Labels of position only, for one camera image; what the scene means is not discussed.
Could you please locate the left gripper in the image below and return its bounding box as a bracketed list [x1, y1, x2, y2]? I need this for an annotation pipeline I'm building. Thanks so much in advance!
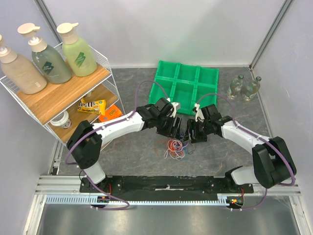
[155, 114, 182, 141]

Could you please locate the white cable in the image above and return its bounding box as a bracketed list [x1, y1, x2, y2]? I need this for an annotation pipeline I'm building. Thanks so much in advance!
[163, 139, 185, 160]

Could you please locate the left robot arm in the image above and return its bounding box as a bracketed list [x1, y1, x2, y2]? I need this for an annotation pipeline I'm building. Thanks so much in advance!
[67, 98, 181, 192]

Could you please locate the green compartment bin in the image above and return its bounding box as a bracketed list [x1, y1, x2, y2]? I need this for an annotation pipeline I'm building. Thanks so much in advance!
[148, 60, 219, 116]

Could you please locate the orange snack box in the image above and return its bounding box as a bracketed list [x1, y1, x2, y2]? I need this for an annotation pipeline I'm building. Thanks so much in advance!
[98, 105, 122, 122]

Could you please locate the yellow candy bag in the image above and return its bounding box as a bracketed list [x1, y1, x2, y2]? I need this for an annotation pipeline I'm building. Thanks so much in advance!
[77, 98, 106, 115]

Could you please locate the right clear glass bottle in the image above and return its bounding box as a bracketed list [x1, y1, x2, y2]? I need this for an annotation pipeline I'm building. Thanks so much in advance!
[242, 76, 262, 101]

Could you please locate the light green pump bottle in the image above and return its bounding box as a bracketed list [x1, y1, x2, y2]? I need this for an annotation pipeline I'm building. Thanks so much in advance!
[57, 23, 97, 77]

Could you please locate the dark green pump bottle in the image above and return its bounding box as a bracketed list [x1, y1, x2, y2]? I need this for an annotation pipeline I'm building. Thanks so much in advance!
[18, 23, 72, 84]

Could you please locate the beige pump bottle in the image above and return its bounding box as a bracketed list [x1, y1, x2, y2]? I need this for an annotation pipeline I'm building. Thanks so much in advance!
[0, 38, 47, 94]

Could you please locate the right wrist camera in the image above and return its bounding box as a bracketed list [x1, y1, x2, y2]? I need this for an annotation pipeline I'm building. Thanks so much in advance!
[192, 103, 204, 122]

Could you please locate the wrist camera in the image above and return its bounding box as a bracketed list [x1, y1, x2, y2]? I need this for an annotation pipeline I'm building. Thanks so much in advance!
[192, 103, 204, 122]
[167, 102, 181, 118]

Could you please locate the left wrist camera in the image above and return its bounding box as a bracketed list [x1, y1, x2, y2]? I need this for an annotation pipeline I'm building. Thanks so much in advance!
[167, 102, 181, 118]

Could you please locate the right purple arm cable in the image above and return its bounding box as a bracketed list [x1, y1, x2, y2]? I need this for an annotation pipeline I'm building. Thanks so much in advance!
[195, 93, 296, 211]

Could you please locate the grey slotted cable duct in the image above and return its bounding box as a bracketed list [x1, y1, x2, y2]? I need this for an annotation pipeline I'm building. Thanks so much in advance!
[45, 194, 230, 206]

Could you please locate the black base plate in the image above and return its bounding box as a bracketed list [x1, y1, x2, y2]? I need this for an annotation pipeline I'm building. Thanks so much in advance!
[79, 175, 255, 201]

